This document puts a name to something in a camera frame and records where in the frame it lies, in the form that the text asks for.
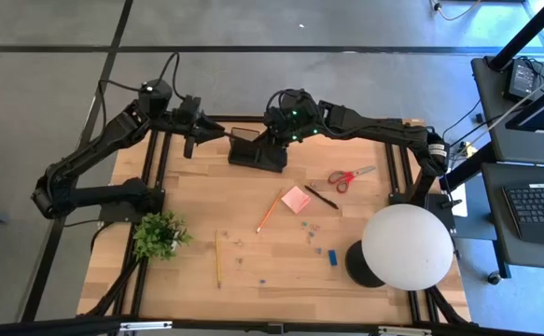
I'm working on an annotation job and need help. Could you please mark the black aluminium table frame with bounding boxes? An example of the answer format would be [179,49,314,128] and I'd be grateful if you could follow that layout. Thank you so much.
[77,114,472,328]

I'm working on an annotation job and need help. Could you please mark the yellow power strip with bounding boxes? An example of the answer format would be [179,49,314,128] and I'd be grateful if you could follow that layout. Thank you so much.
[455,141,479,159]

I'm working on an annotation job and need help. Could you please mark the floor power cable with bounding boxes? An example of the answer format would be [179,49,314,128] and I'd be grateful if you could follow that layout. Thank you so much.
[431,0,483,22]

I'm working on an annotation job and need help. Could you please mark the black mesh desk organizer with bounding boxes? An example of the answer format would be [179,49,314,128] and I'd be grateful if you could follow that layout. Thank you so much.
[227,125,289,175]

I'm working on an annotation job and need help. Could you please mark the orange pencil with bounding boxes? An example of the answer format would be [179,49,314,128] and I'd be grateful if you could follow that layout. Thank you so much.
[255,187,286,234]

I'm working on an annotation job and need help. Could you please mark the grey keyboard tray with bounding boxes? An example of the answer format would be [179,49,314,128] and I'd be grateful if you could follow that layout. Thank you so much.
[480,161,544,273]

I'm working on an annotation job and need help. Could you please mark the black diagonal beam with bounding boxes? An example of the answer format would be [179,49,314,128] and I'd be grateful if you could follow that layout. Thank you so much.
[439,142,496,192]

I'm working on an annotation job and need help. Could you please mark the green potted plant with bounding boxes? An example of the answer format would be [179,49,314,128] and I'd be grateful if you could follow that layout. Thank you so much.
[132,209,194,262]

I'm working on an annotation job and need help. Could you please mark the pink sticky note pad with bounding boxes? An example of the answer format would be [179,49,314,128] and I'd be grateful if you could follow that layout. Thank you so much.
[280,185,313,216]

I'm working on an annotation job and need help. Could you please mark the silver metal bracket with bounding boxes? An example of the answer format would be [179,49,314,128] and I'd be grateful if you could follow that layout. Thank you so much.
[119,320,174,333]
[376,325,434,336]

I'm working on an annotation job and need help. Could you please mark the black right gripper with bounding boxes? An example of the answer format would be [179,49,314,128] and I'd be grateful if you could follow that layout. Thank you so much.
[262,87,323,155]

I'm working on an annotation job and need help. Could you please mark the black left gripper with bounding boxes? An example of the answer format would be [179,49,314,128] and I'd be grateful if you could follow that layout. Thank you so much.
[171,94,229,161]

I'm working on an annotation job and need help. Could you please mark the black camera rig rail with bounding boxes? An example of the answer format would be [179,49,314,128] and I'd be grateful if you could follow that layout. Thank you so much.
[0,315,544,336]

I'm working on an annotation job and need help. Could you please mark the black lamp base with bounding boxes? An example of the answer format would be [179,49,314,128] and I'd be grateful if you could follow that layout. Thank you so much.
[343,239,387,289]

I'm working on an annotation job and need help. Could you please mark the white paper sheet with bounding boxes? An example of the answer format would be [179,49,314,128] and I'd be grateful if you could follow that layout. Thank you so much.
[449,182,469,218]

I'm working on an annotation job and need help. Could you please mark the white globe lamp shade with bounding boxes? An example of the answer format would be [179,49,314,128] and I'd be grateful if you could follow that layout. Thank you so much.
[360,203,455,292]

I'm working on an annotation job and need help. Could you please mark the black keyboard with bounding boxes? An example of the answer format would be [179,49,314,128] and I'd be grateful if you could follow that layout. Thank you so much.
[502,182,544,248]

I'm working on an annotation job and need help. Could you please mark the black pen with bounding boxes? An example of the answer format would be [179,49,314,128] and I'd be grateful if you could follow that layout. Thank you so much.
[303,184,341,211]

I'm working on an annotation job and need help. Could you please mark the yellow pencil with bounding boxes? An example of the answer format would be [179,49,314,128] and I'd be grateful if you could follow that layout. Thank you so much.
[214,229,223,289]

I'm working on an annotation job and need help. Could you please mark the red-handled scissors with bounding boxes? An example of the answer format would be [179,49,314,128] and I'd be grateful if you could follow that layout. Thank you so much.
[327,164,377,195]

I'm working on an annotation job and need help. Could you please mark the black vertical post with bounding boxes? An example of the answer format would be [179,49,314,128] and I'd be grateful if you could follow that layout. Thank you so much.
[487,0,544,72]

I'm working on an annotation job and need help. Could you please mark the black power adapter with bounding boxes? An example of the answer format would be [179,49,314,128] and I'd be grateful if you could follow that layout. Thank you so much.
[503,58,544,103]

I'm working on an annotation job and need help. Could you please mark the grey desk top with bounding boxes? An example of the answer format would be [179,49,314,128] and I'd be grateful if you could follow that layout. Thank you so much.
[469,54,544,168]

